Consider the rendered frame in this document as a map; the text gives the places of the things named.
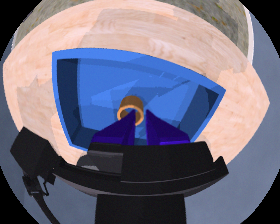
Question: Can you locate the bronze bushing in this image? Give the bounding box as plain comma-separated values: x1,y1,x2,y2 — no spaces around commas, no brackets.
117,95,144,125

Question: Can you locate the blue open crate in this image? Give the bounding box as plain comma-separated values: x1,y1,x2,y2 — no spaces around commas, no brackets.
52,48,226,151

